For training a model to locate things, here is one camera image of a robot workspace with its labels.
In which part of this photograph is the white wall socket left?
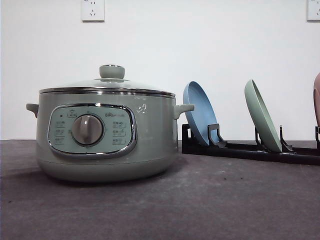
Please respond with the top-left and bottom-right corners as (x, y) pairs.
(81, 0), (105, 24)

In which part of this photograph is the blue plate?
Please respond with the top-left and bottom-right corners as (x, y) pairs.
(183, 81), (218, 145)

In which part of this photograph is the white wall socket right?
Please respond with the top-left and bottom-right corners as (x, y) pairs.
(304, 0), (320, 24)

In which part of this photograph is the glass steamer lid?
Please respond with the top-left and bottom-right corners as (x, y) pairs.
(39, 64), (176, 97)

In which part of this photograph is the black plate rack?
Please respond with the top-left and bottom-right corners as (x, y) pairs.
(181, 123), (320, 166)

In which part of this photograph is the grey table mat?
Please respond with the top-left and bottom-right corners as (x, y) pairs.
(0, 139), (320, 240)

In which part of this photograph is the green plate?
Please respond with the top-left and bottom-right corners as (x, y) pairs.
(244, 79), (282, 153)

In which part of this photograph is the pink plate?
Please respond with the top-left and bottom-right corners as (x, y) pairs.
(313, 72), (320, 127)

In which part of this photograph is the white wall socket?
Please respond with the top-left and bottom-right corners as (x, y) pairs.
(304, 0), (320, 24)
(81, 0), (105, 24)

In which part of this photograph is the green electric steamer pot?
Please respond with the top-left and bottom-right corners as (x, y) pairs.
(26, 65), (194, 183)

